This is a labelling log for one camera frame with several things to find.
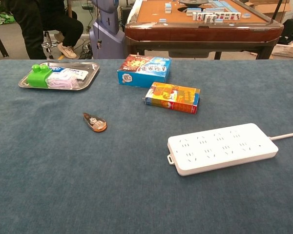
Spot white plastic basket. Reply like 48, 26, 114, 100
272, 43, 293, 59

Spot white blue paper packet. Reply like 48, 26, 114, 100
48, 65, 89, 80

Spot black round table hub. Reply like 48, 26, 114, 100
177, 0, 210, 6

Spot green fabric item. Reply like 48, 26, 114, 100
0, 11, 17, 25

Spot cardboard box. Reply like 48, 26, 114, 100
248, 0, 293, 14

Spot purple robot base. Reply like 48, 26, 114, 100
89, 0, 126, 60

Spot blue tablecloth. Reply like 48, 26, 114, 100
0, 58, 293, 234

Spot orange yellow cartoon box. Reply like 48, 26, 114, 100
145, 82, 201, 115

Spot floor cables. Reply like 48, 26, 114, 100
79, 39, 94, 60

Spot white power strip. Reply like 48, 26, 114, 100
167, 123, 279, 176

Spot brown transparent correction tape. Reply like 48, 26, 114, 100
83, 112, 108, 133

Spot blue cartoon snack box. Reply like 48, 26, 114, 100
117, 54, 172, 88

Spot seated person in black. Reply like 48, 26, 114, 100
1, 0, 84, 60

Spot wooden mahjong table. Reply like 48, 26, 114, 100
124, 0, 285, 60

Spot black pole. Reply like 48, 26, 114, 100
271, 0, 283, 24

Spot chrome swivel stool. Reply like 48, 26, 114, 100
42, 29, 61, 53

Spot metal tray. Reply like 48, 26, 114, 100
18, 61, 100, 91

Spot green frog-shaped plastic holder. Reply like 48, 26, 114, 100
26, 64, 53, 89

